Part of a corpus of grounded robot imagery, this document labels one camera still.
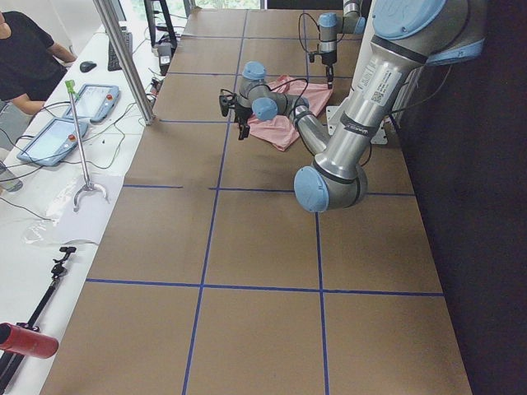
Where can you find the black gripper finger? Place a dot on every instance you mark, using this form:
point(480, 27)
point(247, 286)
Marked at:
point(329, 77)
point(244, 131)

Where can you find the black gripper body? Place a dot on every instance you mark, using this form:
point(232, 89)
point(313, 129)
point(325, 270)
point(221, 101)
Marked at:
point(328, 60)
point(240, 116)

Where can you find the pink snoopy t-shirt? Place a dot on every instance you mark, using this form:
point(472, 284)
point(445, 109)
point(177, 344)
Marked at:
point(280, 131)

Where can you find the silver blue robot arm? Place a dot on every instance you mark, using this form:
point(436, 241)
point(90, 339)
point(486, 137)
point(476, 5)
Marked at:
point(352, 21)
point(455, 32)

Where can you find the black box with white label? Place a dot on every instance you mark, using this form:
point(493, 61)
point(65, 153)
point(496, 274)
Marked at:
point(164, 52)

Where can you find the upper blue teach pendant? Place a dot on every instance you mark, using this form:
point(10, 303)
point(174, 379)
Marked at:
point(94, 102)

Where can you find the blue teach pendant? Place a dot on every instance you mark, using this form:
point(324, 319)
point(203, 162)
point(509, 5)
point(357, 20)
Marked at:
point(94, 102)
point(52, 144)

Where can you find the black computer mouse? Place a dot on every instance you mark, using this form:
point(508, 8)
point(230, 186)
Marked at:
point(87, 66)

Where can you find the lower blue teach pendant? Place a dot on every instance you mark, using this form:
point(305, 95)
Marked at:
point(52, 144)

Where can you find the clear plastic bag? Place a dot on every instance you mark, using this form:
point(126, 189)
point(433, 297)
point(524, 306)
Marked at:
point(67, 224)

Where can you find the person in black shirt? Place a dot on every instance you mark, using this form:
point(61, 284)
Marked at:
point(32, 63)

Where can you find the clear water bottle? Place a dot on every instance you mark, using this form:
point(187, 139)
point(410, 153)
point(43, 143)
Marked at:
point(8, 180)

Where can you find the red cylinder bottle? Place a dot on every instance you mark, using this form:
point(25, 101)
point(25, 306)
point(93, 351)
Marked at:
point(23, 341)

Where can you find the aluminium frame post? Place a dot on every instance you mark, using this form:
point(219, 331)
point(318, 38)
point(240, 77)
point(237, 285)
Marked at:
point(111, 24)

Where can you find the metal grabber stick green handle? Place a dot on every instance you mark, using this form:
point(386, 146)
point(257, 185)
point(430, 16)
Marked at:
point(89, 186)

